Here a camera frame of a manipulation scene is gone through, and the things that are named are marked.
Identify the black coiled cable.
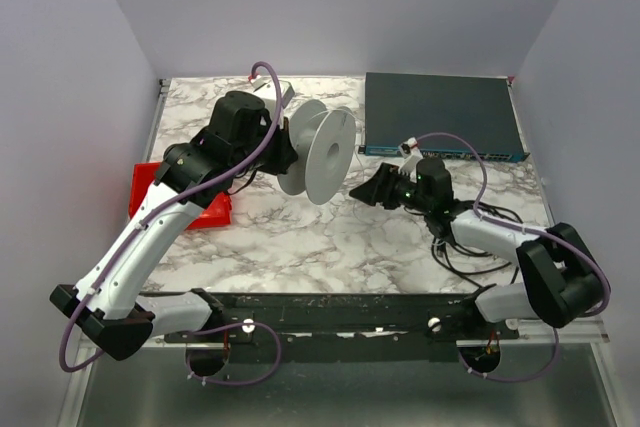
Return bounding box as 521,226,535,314
431,211,524,294

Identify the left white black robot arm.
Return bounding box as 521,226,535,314
50,91,298,360

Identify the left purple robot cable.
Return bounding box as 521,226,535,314
59,61,284,387

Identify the aluminium extrusion rail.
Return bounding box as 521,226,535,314
517,317,610,344

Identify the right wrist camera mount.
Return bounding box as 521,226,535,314
398,137,423,175

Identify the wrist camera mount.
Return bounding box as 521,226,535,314
249,75,295,107
398,137,423,175

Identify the blue network switch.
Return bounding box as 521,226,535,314
360,72,529,163

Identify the red plastic bin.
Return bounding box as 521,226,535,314
128,162,232,230

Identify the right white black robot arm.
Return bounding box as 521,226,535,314
349,158,606,328

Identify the thin white cable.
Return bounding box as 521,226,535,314
349,144,371,221

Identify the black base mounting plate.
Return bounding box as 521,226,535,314
164,292,520,363

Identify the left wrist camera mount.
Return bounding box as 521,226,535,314
249,75,295,107

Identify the white cable spool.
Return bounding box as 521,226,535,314
278,100,356,205

